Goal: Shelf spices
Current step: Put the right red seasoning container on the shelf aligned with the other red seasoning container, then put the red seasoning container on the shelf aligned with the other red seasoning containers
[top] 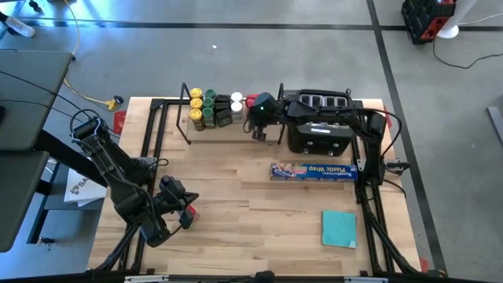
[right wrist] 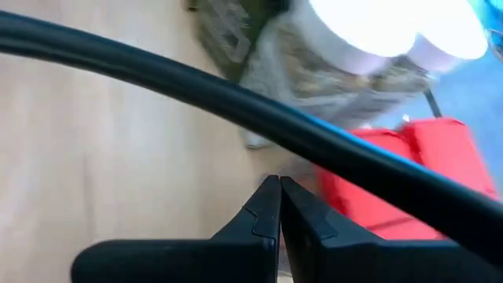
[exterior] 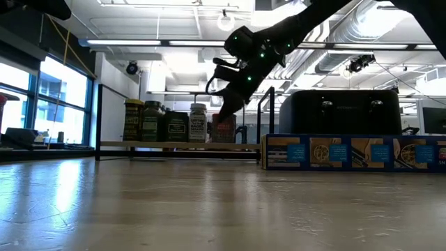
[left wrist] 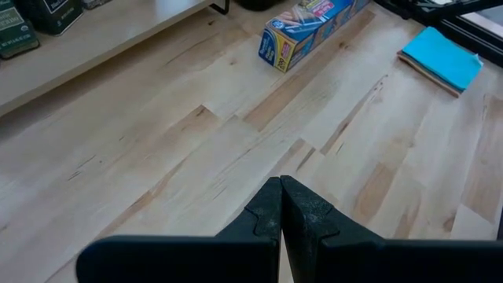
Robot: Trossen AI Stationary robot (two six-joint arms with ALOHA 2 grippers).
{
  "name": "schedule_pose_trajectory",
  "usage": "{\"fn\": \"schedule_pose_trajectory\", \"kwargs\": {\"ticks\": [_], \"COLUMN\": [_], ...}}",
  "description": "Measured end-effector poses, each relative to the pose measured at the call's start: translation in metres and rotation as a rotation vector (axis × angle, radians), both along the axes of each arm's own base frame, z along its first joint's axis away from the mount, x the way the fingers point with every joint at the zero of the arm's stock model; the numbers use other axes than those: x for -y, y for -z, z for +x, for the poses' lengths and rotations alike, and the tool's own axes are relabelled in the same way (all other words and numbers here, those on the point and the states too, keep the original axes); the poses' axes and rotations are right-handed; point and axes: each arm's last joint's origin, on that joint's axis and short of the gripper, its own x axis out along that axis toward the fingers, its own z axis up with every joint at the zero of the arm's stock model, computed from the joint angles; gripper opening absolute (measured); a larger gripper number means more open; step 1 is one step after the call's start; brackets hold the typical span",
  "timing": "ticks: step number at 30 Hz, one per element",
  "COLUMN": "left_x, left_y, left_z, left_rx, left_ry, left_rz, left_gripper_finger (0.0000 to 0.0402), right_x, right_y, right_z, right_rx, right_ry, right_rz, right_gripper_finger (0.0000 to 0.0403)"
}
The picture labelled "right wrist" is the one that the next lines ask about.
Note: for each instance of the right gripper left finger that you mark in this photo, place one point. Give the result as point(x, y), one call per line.
point(236, 261)

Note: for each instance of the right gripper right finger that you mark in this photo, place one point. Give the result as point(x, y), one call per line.
point(353, 261)

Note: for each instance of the green black-lid spice tin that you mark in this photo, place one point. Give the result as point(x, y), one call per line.
point(232, 39)

